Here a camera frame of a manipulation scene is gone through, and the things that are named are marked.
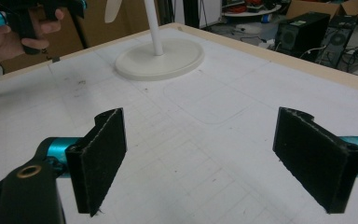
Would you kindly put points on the open cardboard box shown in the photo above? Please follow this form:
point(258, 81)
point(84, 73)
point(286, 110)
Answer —
point(320, 7)

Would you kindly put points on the black computer tower fan grille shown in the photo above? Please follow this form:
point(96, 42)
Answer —
point(338, 40)

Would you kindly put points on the white round table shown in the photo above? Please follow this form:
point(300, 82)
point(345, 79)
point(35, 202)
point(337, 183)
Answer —
point(250, 10)

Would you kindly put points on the white hook rack stand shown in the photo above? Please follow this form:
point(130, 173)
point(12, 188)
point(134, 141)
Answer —
point(160, 60)

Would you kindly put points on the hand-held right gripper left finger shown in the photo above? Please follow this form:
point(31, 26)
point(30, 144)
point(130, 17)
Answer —
point(98, 161)

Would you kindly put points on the black tape piece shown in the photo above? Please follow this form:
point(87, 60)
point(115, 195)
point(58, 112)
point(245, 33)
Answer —
point(56, 59)

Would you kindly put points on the white grid mat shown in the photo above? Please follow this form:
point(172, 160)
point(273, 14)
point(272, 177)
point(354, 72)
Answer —
point(183, 124)

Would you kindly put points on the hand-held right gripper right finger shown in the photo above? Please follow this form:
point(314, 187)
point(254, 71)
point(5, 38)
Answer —
point(315, 158)

